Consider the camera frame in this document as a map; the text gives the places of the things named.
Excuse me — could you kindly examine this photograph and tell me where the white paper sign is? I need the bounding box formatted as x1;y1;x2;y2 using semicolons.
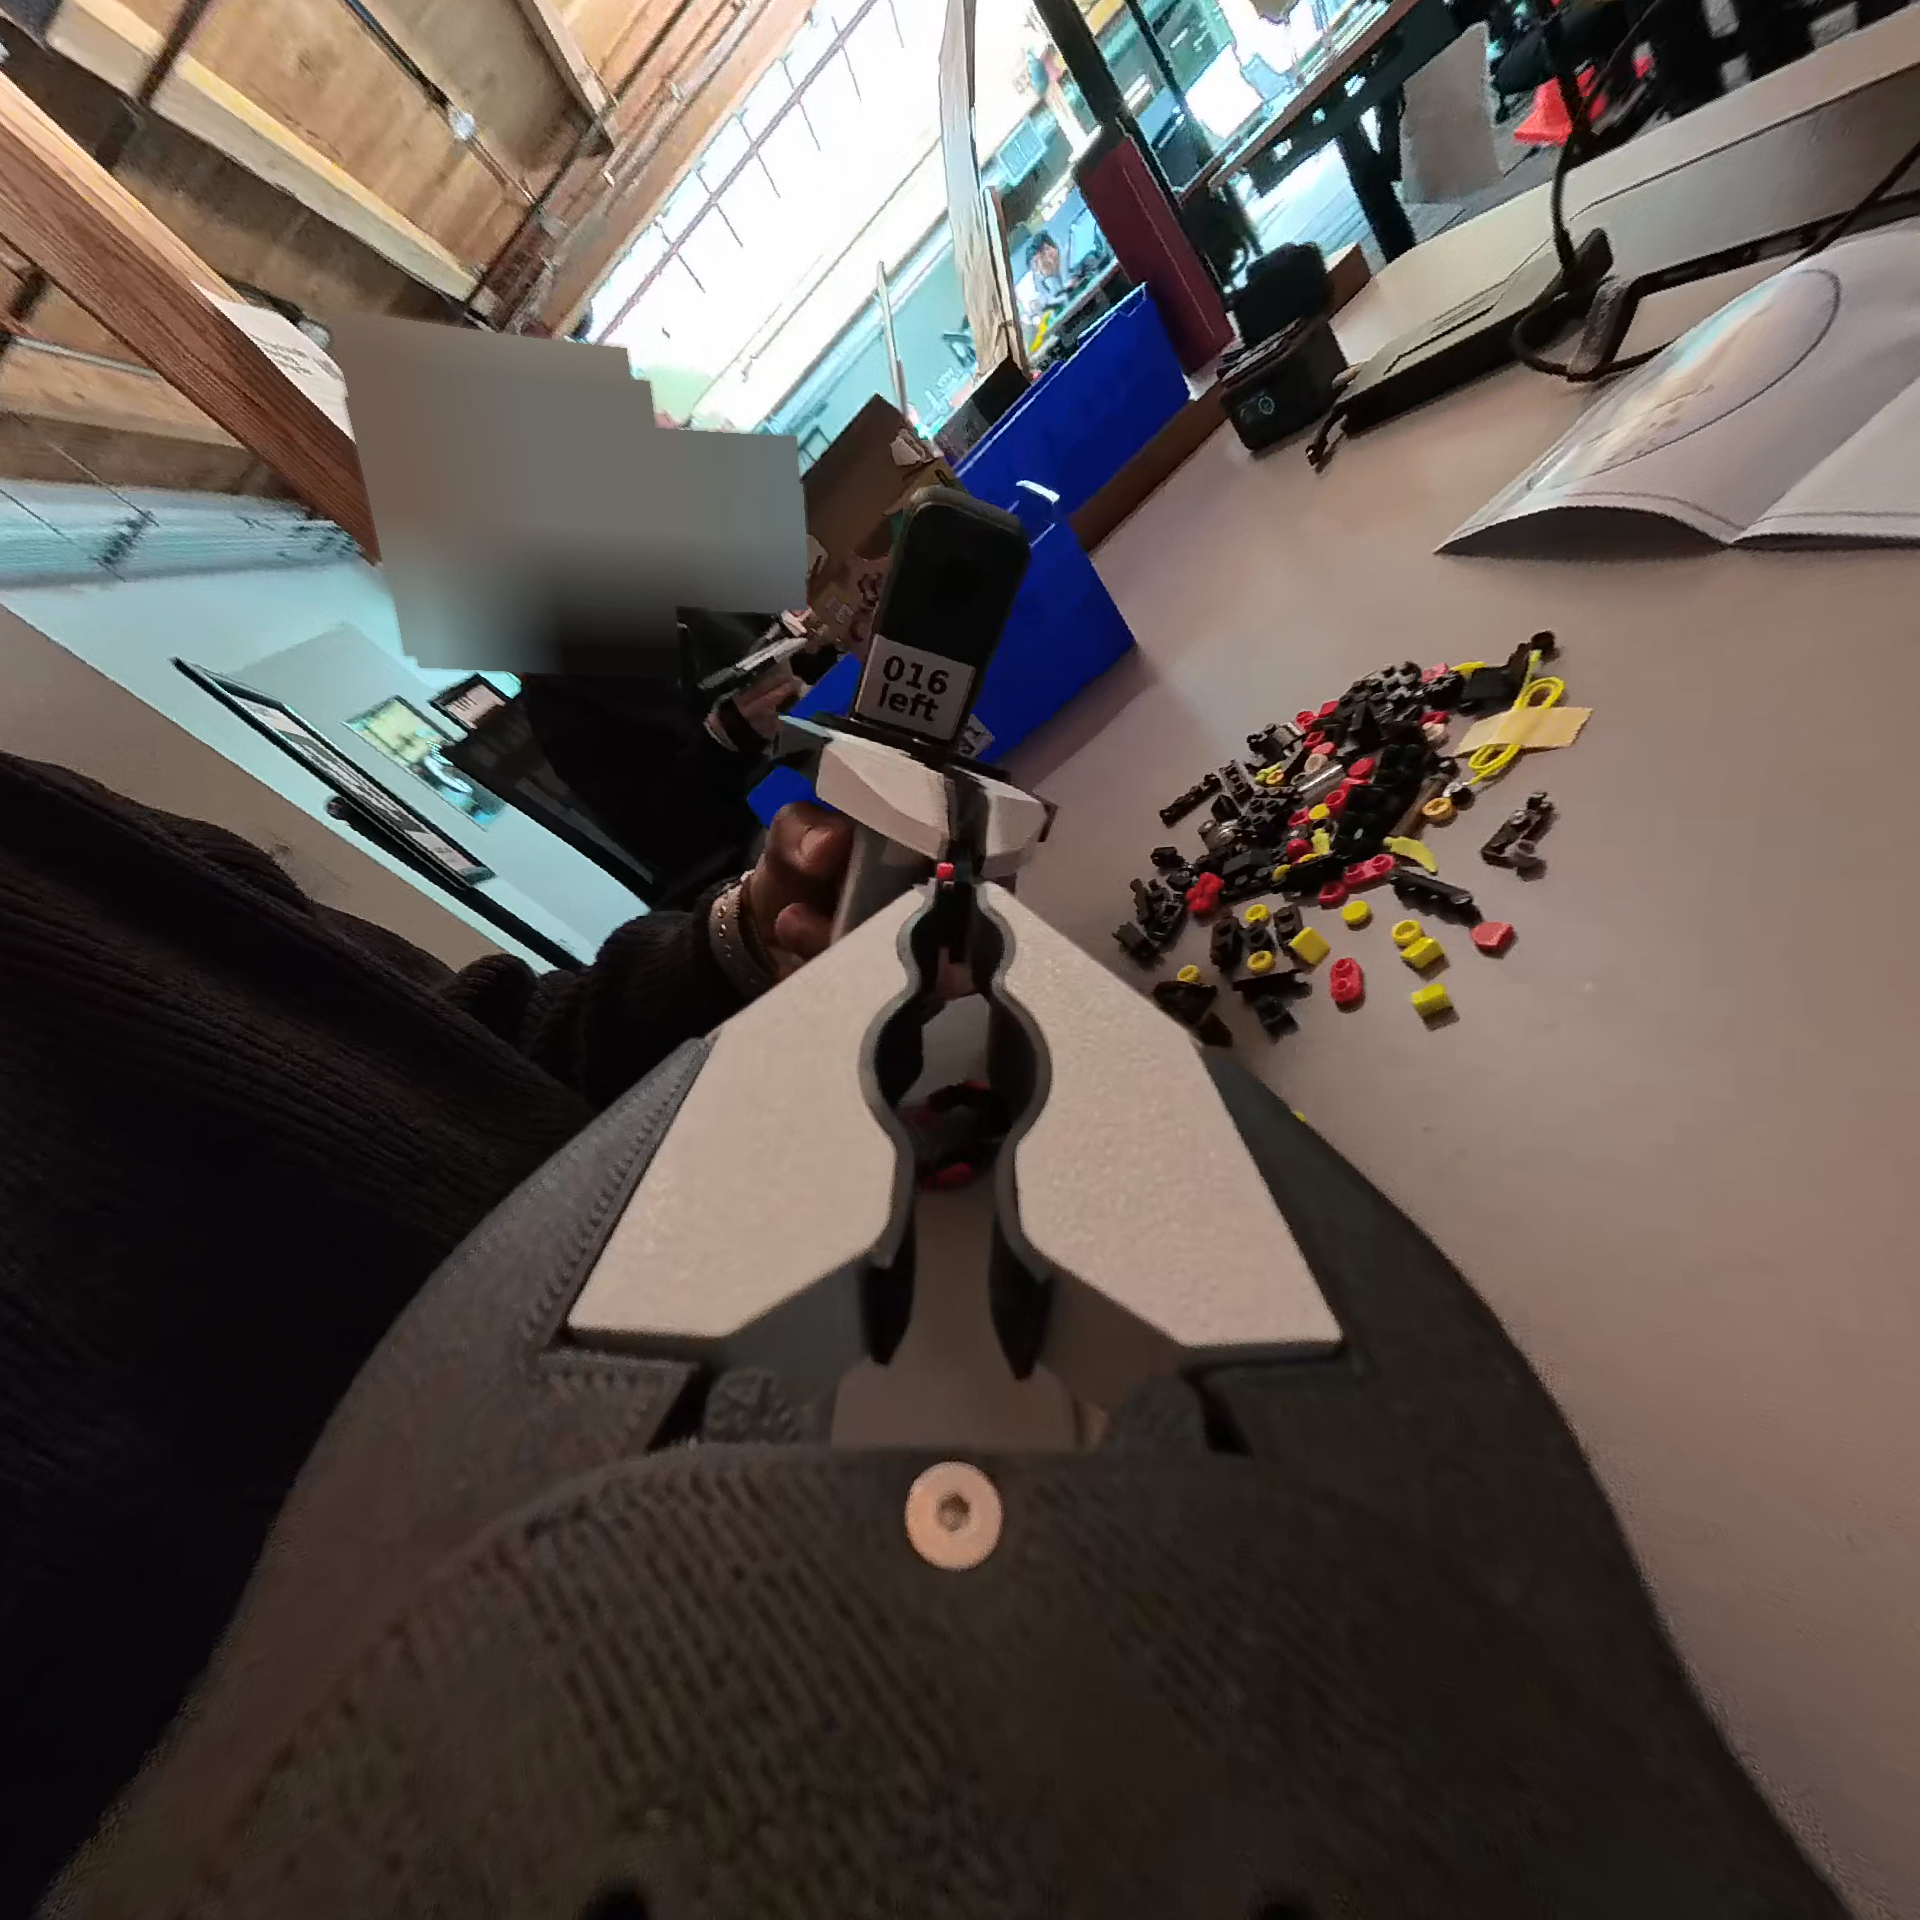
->
209;292;357;440

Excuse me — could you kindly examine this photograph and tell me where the open instruction booklet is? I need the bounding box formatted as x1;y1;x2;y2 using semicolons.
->
1437;223;1920;557

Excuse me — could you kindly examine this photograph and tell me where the pile of lego pieces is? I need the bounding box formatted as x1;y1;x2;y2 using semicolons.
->
1110;631;1595;1047

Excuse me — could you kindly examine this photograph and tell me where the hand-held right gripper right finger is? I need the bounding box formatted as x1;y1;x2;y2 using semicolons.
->
976;883;1347;1419

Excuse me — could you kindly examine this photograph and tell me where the black flat device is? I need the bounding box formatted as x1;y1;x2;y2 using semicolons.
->
1303;223;1623;462

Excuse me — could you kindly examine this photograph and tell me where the small black case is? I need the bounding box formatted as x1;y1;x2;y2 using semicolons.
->
1219;320;1352;453

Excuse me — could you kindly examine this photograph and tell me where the black yellow red lego model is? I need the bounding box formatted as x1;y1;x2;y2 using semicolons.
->
900;1078;1009;1195

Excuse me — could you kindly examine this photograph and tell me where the blue plastic bin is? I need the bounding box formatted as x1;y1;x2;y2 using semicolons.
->
747;515;1139;830
951;286;1195;515

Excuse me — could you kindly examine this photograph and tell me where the cardboard box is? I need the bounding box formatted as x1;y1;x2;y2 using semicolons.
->
799;395;965;635

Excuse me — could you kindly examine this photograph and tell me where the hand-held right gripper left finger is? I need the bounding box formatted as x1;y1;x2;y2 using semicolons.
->
566;883;940;1370

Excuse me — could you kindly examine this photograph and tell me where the person's left forearm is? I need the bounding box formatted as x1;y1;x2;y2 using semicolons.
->
449;884;752;1115

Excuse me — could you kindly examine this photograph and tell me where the wooden beam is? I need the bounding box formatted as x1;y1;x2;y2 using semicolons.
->
0;76;379;559

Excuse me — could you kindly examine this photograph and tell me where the maroon panel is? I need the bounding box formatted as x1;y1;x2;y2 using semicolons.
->
1071;127;1236;378

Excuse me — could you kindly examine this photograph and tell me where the black cable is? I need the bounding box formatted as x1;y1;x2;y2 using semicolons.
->
1507;90;1920;386

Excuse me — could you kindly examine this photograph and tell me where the black steel column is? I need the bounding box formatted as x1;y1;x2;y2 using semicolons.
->
1030;0;1220;202

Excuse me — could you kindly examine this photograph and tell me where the black knitted sweater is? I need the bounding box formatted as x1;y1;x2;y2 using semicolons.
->
0;749;648;1920

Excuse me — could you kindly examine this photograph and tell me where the person's left hand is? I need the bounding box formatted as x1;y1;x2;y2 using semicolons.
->
747;799;859;980

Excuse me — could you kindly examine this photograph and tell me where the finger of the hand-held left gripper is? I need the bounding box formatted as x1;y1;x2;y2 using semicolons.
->
979;776;1059;884
814;741;965;855

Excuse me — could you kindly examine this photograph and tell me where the framed wall poster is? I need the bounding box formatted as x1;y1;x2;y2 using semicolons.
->
172;655;495;888

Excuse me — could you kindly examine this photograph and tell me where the silver wrist watch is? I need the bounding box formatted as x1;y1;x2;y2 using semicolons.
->
701;876;776;994

